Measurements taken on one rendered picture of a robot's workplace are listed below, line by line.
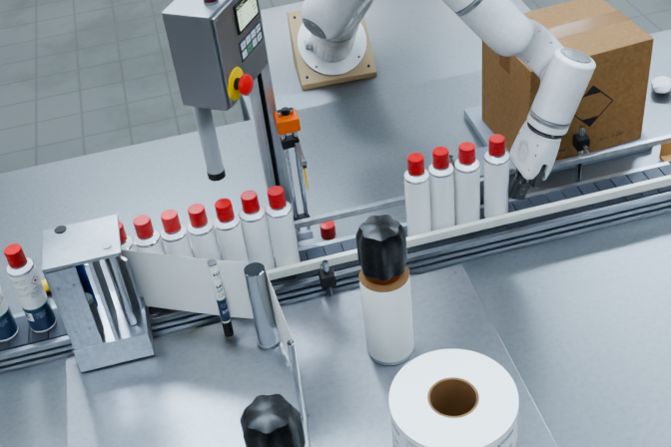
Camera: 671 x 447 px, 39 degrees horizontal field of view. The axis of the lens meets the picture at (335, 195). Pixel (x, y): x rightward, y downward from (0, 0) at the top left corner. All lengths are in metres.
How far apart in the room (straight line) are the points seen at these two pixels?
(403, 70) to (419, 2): 0.40
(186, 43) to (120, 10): 3.49
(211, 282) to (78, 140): 2.44
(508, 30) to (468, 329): 0.56
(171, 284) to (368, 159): 0.70
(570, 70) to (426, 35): 1.01
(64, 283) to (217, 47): 0.49
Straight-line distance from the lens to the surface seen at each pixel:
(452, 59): 2.66
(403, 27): 2.84
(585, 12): 2.28
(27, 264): 1.86
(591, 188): 2.12
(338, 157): 2.31
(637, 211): 2.11
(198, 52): 1.65
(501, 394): 1.51
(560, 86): 1.85
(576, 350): 1.84
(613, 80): 2.18
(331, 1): 2.14
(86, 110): 4.33
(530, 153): 1.92
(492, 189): 1.95
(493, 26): 1.78
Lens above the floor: 2.19
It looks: 38 degrees down
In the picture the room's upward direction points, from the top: 7 degrees counter-clockwise
